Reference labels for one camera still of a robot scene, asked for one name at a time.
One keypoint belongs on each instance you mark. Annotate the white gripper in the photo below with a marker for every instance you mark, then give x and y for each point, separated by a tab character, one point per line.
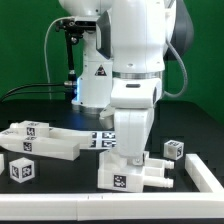
131	126

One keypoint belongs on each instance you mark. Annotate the white chair seat part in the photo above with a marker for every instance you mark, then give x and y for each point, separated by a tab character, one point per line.
122	174

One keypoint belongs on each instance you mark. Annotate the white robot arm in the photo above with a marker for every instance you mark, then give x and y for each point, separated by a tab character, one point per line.
138	36

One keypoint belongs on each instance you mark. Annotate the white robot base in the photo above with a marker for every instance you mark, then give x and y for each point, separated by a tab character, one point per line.
95	82

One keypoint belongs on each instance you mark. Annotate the long white chair back part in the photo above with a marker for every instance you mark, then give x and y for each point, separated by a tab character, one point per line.
41	146

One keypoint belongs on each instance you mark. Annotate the white tagged chair part rear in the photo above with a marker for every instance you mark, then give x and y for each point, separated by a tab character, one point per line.
41	129

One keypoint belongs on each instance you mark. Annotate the paper sheet with tags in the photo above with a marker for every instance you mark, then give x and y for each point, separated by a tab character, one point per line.
101	140

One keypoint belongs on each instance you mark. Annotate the small white tagged cube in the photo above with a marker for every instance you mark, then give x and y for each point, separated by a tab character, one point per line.
173	149

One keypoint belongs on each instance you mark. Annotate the white tagged cube left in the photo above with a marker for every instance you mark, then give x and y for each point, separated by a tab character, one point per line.
22	170

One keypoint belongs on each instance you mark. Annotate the white part at left edge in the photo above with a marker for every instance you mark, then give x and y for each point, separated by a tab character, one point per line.
1	163

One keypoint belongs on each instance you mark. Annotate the white L-shaped fence frame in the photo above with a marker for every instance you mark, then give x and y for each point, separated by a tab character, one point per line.
206	202

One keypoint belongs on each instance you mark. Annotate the black camera on stand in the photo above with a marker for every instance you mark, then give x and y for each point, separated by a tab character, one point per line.
74	32

